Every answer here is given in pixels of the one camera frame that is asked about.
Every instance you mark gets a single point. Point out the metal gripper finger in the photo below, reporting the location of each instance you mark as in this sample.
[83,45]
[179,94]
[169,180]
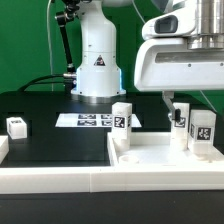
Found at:
[174,114]

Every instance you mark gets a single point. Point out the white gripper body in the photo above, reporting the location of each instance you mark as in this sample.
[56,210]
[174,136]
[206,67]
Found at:
[182,51]

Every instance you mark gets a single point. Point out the white square table top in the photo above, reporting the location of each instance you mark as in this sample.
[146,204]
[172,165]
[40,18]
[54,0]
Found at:
[153,149]

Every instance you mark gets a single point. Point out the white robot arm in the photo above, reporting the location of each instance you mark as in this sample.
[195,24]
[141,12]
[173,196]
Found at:
[98,76]

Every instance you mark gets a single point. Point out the white marker base plate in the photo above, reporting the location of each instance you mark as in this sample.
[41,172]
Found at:
[90,120]

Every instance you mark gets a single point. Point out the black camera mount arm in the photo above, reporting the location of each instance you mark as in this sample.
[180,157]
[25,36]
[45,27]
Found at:
[62,18]

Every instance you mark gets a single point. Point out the white U-shaped obstacle wall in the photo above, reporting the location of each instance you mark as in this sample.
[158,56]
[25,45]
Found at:
[110,178]

